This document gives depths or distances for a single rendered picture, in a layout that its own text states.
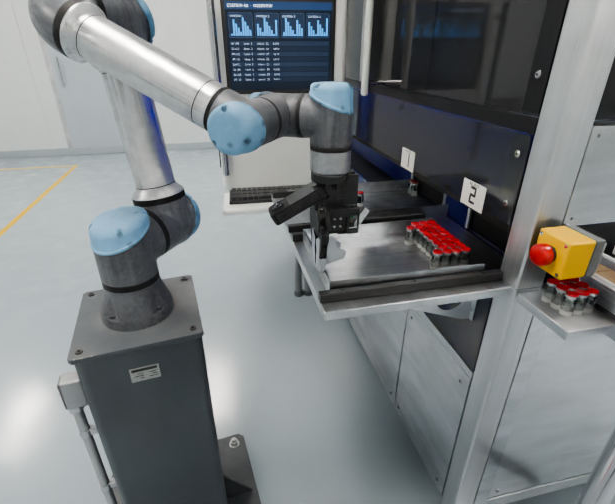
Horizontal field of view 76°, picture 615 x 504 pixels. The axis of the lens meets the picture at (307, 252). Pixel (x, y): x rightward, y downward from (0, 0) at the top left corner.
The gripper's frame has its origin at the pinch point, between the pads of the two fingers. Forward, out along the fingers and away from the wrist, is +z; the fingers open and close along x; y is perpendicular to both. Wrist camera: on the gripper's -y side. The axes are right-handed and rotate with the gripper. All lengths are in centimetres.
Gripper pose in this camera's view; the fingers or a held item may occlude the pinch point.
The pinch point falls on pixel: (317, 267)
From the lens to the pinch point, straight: 82.6
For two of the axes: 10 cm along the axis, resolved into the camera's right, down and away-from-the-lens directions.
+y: 9.8, -1.0, 2.0
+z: 0.0, 8.9, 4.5
